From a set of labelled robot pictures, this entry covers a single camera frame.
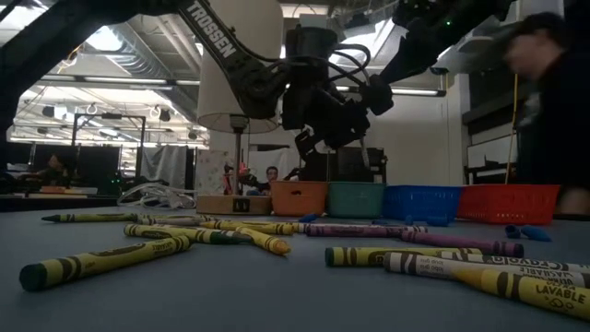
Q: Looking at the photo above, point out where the blue plastic basket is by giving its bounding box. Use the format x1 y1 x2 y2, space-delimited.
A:
382 184 463 221

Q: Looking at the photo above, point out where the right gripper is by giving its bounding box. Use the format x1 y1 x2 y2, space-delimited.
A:
380 0 462 85

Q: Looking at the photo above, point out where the yellow hanging cable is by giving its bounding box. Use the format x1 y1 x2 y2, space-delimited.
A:
504 73 520 185

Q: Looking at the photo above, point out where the teal plastic bin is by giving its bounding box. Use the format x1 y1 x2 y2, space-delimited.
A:
326 181 386 219

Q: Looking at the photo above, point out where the long ceiling light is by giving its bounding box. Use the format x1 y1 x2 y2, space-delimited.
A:
336 85 447 97
39 76 202 88

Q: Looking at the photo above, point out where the purple crayon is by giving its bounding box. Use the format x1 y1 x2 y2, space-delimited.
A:
304 223 429 238
399 230 525 258

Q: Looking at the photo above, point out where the clear lamp cord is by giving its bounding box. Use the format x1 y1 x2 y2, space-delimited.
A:
117 183 199 209

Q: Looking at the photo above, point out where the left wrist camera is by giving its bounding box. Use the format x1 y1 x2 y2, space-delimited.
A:
366 76 395 116

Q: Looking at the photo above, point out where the person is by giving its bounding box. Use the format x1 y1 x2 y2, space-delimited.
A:
27 154 77 185
501 11 590 220
257 165 282 195

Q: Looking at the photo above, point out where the red plastic basket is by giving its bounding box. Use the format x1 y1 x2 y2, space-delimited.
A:
456 184 561 226

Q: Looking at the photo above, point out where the black monitor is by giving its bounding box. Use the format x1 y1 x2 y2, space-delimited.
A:
294 146 388 184
76 145 124 195

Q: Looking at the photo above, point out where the yellow crayon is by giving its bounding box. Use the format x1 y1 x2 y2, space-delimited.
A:
454 267 590 323
235 226 292 256
200 219 296 236

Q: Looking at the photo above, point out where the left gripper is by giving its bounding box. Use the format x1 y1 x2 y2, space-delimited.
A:
281 26 372 162

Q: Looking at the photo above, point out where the white shade table lamp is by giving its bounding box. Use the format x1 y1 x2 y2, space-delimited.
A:
195 0 285 217

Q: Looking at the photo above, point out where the whiteboard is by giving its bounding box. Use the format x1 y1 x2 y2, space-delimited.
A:
466 133 517 170

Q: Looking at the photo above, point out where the yellow-green crayon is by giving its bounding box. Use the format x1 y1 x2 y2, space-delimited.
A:
324 246 484 268
18 235 193 292
123 223 254 245
41 212 142 224

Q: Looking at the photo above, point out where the blue-grey table mat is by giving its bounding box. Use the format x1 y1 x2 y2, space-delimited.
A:
0 205 590 332

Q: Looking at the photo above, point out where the orange plastic bin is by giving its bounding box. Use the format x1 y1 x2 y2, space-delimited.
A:
270 180 329 218

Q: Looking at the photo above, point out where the black frame stand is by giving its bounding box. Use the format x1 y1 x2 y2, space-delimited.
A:
71 113 148 181

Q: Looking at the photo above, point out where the grey curtain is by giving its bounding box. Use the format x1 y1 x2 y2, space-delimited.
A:
140 145 188 188

